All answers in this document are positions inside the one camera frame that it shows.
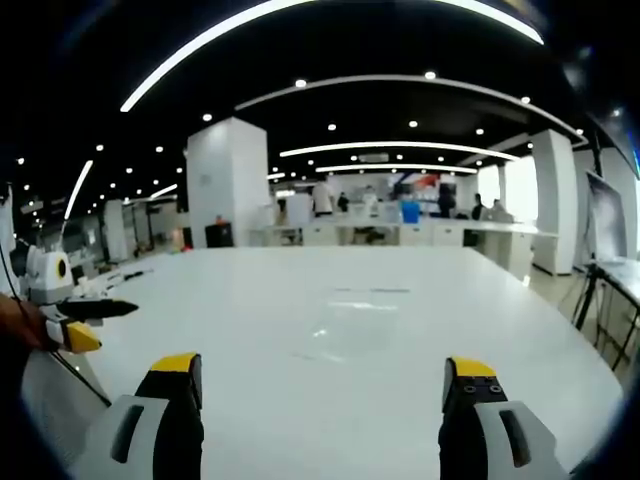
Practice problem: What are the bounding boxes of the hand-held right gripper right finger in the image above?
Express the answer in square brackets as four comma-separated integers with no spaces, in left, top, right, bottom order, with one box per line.
[438,355,571,480]

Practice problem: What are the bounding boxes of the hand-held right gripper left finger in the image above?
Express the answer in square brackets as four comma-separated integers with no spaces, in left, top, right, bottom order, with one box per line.
[72,352,206,480]

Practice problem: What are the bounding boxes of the clear resealable bag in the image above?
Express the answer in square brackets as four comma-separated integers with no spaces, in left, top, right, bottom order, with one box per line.
[292,285,417,363]

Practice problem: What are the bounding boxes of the person's left hand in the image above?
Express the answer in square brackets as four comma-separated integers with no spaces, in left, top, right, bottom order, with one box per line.
[0,291,51,352]

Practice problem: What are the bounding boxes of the small white items on table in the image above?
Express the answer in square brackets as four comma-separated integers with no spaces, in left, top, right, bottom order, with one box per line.
[73,267,157,297]

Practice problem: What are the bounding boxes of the black box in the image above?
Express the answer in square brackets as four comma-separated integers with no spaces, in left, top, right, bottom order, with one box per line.
[204,222,236,249]

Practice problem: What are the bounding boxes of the white square pillar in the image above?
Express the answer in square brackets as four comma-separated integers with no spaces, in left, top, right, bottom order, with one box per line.
[528,128,587,277]
[186,116,275,250]

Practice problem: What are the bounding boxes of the long white counter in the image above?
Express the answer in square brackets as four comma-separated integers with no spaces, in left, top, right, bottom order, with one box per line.
[248,219,560,275]

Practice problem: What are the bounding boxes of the side table with black legs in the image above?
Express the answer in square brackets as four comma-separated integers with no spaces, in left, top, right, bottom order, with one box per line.
[572,256,640,372]

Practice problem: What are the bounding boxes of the display board on stand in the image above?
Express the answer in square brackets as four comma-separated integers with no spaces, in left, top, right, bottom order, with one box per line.
[583,168,630,262]

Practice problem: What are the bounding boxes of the curved ceiling light strip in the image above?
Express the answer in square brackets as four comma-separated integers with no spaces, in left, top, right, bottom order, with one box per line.
[119,0,546,114]

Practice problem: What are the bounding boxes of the black cable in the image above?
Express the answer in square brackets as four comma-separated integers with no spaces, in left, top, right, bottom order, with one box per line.
[0,243,113,407]

